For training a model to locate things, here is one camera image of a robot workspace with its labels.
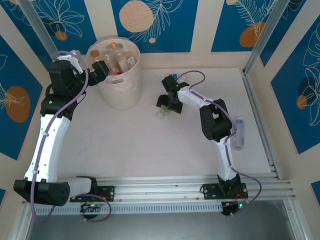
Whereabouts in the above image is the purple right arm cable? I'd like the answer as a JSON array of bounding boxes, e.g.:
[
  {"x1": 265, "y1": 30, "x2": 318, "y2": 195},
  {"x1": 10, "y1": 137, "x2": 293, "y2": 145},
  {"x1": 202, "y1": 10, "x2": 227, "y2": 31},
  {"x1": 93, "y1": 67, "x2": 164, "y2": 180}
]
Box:
[{"x1": 176, "y1": 70, "x2": 263, "y2": 218}]

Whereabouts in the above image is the grey metal sheet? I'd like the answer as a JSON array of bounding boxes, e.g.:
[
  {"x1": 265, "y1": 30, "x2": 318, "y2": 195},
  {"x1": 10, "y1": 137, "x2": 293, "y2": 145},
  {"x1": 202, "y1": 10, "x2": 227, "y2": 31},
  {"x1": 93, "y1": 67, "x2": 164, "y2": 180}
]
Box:
[{"x1": 24, "y1": 199, "x2": 307, "y2": 240}]

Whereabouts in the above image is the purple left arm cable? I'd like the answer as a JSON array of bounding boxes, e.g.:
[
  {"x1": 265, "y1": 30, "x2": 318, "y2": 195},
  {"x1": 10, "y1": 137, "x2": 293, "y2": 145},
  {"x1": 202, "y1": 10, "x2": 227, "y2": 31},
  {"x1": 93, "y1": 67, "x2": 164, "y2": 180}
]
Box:
[{"x1": 29, "y1": 50, "x2": 112, "y2": 225}]

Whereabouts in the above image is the aluminium side rail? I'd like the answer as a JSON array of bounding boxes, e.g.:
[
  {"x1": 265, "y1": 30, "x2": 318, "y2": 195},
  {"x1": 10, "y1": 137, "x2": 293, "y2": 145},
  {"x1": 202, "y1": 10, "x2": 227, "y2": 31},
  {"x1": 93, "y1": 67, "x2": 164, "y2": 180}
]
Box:
[{"x1": 240, "y1": 69, "x2": 281, "y2": 180}]

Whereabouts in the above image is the blue tinted clear bottle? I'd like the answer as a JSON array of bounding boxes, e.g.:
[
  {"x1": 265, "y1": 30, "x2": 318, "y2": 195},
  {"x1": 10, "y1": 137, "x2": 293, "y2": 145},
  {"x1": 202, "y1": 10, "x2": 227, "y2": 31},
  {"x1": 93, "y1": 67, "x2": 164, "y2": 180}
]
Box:
[{"x1": 231, "y1": 116, "x2": 247, "y2": 151}]

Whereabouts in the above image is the yellow label orange juice bottle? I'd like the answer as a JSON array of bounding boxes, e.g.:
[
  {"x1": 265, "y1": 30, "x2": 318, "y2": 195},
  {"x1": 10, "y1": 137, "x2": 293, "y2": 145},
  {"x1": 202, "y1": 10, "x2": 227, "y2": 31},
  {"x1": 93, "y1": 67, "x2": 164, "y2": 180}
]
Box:
[{"x1": 109, "y1": 41, "x2": 130, "y2": 72}]

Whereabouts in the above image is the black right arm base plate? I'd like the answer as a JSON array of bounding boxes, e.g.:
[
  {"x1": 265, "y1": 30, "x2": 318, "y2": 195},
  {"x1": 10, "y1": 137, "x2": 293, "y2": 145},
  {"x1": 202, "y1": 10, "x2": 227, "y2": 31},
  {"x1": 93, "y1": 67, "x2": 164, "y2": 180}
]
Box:
[{"x1": 201, "y1": 183, "x2": 249, "y2": 200}]

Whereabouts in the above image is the clear square plastic bottle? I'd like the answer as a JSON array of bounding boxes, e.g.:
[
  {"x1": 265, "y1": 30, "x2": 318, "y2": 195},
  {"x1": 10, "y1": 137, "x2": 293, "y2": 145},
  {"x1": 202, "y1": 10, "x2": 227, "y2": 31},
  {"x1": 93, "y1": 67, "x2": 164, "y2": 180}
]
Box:
[{"x1": 103, "y1": 49, "x2": 115, "y2": 70}]

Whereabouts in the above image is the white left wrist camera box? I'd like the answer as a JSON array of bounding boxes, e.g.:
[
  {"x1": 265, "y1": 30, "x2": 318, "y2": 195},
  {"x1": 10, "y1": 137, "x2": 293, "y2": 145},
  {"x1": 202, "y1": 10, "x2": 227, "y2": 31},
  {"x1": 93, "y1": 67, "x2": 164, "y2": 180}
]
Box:
[{"x1": 54, "y1": 49, "x2": 85, "y2": 75}]

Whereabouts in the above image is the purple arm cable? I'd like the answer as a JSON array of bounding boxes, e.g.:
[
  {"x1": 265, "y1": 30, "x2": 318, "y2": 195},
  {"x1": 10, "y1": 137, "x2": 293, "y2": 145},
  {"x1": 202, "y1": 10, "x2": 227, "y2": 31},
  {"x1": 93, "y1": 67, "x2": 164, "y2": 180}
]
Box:
[
  {"x1": 176, "y1": 70, "x2": 263, "y2": 218},
  {"x1": 29, "y1": 50, "x2": 112, "y2": 225}
]

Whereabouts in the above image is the beige plastic waste bin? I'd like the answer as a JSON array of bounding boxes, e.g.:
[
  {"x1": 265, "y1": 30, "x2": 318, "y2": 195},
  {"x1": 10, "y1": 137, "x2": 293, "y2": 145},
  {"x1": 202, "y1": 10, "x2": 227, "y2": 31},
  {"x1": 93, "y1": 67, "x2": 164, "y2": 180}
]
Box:
[{"x1": 85, "y1": 36, "x2": 143, "y2": 111}]

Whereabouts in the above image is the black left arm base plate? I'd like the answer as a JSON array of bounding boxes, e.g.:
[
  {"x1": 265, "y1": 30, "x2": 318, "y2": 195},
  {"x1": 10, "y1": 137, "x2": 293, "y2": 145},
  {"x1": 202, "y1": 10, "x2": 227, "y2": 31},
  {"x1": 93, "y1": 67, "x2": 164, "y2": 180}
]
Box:
[{"x1": 69, "y1": 185, "x2": 116, "y2": 203}]

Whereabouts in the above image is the blue label water bottle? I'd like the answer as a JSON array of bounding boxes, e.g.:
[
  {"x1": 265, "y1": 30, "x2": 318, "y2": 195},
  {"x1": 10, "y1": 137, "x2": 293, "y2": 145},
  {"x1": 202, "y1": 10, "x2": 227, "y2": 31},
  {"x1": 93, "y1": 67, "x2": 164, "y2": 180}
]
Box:
[{"x1": 170, "y1": 73, "x2": 190, "y2": 85}]

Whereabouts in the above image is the grey slotted cable duct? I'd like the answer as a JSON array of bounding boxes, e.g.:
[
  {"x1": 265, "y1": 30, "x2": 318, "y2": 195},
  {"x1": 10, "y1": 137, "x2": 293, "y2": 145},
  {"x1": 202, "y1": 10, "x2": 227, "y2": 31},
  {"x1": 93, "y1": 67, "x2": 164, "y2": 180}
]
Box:
[{"x1": 31, "y1": 202, "x2": 224, "y2": 216}]

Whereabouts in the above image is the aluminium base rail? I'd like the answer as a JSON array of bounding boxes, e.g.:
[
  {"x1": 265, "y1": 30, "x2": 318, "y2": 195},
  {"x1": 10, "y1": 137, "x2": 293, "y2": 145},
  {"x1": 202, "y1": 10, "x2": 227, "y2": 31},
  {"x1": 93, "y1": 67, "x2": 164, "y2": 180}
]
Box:
[{"x1": 21, "y1": 174, "x2": 298, "y2": 207}]

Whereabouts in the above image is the aluminium frame post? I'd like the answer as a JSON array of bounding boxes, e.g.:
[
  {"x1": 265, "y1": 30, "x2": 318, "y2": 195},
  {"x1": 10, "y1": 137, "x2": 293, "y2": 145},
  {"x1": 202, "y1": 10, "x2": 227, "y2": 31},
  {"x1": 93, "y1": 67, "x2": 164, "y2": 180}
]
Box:
[
  {"x1": 17, "y1": 0, "x2": 72, "y2": 79},
  {"x1": 244, "y1": 0, "x2": 289, "y2": 75}
]

